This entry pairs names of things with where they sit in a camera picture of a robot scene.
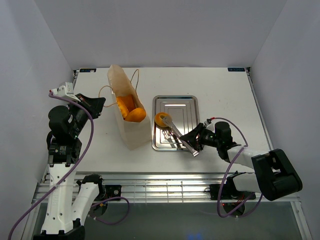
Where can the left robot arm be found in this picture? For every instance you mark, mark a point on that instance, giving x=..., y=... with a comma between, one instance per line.
x=65, y=217

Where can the brown paper bag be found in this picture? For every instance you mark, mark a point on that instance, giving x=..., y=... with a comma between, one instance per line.
x=134, y=135

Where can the left blue label sticker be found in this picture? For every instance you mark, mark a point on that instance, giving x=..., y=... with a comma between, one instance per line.
x=87, y=70

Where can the fake ring donut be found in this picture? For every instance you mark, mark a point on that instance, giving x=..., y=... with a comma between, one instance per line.
x=158, y=119

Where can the aluminium frame rail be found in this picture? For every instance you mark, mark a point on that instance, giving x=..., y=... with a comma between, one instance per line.
x=147, y=188

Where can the blue label sticker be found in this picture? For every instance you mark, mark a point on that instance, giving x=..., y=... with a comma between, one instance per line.
x=236, y=69
x=87, y=70

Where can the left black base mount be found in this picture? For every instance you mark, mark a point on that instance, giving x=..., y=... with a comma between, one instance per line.
x=112, y=191

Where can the metal tray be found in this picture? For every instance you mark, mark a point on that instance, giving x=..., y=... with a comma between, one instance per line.
x=184, y=112

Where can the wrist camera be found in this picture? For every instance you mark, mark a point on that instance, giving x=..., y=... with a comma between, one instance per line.
x=208, y=124
x=66, y=91

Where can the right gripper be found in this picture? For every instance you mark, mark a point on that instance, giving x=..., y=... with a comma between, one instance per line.
x=193, y=134

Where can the fake sesame round bread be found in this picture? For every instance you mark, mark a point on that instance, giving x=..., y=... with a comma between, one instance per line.
x=137, y=115

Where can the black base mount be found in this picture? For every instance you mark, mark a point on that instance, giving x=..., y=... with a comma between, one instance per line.
x=112, y=191
x=228, y=193

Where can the metal tongs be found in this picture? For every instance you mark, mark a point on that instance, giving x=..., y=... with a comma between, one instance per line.
x=167, y=120

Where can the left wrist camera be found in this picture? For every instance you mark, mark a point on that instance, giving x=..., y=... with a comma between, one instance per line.
x=66, y=91

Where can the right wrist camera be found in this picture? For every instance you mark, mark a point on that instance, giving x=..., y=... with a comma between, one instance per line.
x=208, y=124

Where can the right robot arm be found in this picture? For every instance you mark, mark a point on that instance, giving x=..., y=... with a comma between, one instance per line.
x=272, y=173

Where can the long fake baguette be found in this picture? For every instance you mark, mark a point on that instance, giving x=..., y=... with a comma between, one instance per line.
x=125, y=104

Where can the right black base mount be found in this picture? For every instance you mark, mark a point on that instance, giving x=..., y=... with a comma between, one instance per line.
x=228, y=193

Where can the right blue label sticker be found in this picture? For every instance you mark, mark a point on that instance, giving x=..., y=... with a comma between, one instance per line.
x=236, y=69

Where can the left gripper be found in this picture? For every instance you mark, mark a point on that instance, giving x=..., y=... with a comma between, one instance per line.
x=94, y=105

